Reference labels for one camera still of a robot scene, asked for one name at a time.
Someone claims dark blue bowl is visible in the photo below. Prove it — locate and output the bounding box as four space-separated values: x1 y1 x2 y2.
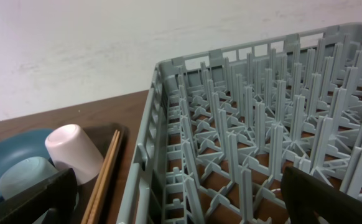
0 129 52 201

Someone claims wooden chopstick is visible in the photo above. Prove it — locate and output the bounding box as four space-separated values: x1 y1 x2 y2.
81 131 119 224
87 131 120 224

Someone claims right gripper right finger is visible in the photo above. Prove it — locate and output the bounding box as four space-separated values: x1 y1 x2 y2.
281 166 362 223

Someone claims grey dishwasher rack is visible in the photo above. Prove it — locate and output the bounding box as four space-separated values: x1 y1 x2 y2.
117 22 362 223

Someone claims light blue cup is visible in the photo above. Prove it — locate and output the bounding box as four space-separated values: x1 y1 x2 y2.
0 157 58 200

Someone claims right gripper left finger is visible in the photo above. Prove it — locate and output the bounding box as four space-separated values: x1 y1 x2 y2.
0 169 78 223

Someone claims pink cup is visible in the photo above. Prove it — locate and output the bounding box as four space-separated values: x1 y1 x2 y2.
45 124 104 185

